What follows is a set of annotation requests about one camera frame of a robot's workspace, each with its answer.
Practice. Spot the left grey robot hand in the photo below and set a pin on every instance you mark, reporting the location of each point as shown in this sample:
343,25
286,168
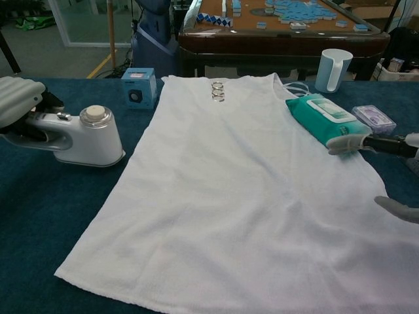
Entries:
16,95

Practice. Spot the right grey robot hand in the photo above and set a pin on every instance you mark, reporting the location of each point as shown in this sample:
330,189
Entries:
347,144

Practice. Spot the white handheld garment steamer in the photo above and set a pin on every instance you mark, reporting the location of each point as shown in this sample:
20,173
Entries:
98,140

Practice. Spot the white sleeveless garment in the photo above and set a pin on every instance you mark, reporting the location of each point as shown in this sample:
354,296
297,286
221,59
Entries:
229,196

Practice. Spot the green wet wipes pack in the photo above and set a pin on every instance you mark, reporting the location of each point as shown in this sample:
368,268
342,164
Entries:
327,124

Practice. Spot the clear purple plastic case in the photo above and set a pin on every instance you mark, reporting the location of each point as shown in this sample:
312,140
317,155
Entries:
374,120

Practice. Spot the black table leg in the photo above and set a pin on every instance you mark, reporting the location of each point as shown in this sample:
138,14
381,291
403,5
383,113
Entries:
10,52

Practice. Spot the green bag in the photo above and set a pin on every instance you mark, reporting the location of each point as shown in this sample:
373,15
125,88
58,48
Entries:
32,25

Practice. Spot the light blue white mug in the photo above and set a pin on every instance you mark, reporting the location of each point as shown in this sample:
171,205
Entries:
337,72

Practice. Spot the white storage box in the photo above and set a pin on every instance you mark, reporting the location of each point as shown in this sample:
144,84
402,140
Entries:
396,73

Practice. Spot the wooden pole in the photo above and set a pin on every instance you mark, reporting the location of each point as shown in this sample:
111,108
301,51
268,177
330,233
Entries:
112,32

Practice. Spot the blue mahjong tile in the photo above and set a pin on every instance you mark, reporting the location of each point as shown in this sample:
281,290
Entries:
342,23
298,26
264,25
360,28

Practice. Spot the black bag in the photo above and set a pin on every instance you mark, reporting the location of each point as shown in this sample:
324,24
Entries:
404,41

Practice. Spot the blue speaker box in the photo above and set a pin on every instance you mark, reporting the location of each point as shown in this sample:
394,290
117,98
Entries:
139,93

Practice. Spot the dark wooden mahjong table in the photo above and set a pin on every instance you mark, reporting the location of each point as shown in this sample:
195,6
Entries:
262,45

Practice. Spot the cardboard box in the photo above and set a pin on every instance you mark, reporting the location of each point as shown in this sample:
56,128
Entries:
370,11

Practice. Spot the dark blue tablecloth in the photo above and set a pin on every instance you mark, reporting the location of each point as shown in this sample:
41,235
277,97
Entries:
32,229

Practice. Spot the blue machine base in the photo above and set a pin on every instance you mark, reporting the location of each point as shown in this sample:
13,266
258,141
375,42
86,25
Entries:
152,42

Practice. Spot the blue white snake puzzle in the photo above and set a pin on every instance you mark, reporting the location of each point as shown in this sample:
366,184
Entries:
214,19

